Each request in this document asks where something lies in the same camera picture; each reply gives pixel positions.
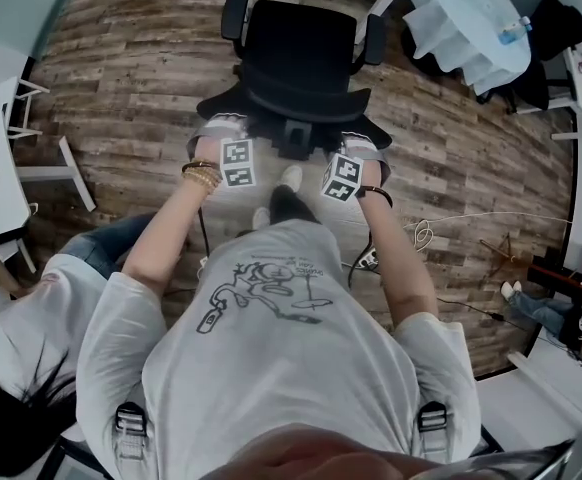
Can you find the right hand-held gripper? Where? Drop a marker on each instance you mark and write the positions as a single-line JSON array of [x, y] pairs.
[[343, 178]]

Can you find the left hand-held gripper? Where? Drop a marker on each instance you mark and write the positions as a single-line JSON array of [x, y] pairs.
[[238, 163]]

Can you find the black office chair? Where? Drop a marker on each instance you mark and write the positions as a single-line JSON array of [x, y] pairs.
[[296, 53]]

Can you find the person's left forearm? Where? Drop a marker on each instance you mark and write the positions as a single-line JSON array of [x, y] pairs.
[[166, 238]]

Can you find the person's right forearm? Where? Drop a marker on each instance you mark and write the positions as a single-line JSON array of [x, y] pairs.
[[401, 268]]

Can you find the person's white shoe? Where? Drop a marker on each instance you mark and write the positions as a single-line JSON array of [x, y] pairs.
[[261, 218], [291, 178]]

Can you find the person's dark trousers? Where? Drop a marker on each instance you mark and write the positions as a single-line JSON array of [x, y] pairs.
[[291, 208]]

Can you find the round table with pale cloth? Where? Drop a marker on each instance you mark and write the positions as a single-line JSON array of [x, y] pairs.
[[461, 18]]

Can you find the clear water bottle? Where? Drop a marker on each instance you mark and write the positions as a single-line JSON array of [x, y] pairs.
[[513, 32]]

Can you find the large white desk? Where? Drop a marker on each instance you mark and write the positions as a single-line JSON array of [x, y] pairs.
[[6, 118]]

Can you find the wooden stand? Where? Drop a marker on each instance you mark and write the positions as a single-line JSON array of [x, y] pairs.
[[556, 273]]

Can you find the person in white t-shirt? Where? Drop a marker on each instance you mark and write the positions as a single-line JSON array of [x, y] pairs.
[[281, 368]]

